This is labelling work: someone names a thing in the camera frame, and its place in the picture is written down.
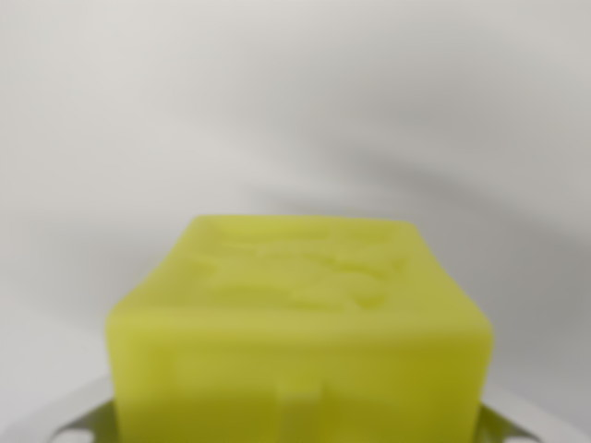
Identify black silver gripper left finger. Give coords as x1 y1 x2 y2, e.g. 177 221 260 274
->
52 399 123 443

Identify yellow cube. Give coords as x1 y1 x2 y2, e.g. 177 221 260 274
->
104 213 495 443

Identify black silver gripper right finger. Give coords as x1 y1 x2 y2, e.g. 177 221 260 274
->
476 403 539 443

